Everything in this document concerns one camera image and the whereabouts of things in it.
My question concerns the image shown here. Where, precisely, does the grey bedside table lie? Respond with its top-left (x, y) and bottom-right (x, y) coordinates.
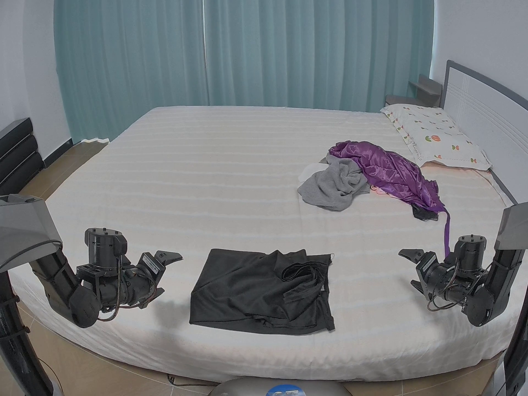
top-left (385, 73), bottom-right (443, 109)

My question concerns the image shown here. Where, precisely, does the white garment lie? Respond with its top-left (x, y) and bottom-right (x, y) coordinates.
top-left (298, 161), bottom-right (329, 183)

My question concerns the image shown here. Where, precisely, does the purple satin garment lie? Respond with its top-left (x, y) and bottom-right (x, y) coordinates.
top-left (328, 140), bottom-right (453, 259)

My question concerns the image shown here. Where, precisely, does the blue-green curtain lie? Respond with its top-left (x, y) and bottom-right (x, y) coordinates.
top-left (204, 0), bottom-right (436, 112)
top-left (54, 0), bottom-right (209, 143)

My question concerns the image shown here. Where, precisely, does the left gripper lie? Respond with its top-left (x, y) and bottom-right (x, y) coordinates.
top-left (120, 250), bottom-right (184, 306)

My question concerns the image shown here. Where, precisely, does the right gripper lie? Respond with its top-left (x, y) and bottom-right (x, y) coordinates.
top-left (398, 249), bottom-right (458, 303)

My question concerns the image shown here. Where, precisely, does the bed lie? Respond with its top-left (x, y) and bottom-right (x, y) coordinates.
top-left (8, 59), bottom-right (528, 383)

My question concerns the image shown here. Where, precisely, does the white printed pillow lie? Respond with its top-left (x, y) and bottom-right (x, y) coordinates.
top-left (379, 103), bottom-right (494, 171)

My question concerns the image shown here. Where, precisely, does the grey garment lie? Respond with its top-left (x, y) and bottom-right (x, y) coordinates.
top-left (297, 158), bottom-right (372, 213)

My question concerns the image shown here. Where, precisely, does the black chest of drawers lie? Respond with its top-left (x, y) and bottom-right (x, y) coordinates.
top-left (0, 117), bottom-right (44, 197)

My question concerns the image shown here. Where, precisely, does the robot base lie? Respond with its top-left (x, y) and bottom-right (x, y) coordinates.
top-left (206, 377), bottom-right (348, 396)

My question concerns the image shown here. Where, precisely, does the black cable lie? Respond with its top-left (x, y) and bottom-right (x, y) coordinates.
top-left (98, 262), bottom-right (166, 323)
top-left (38, 358), bottom-right (63, 396)
top-left (427, 289), bottom-right (468, 311)
top-left (0, 240), bottom-right (63, 270)
top-left (166, 373), bottom-right (221, 387)

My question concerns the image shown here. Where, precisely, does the black T-shirt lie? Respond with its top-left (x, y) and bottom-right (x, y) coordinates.
top-left (189, 248), bottom-right (336, 336)

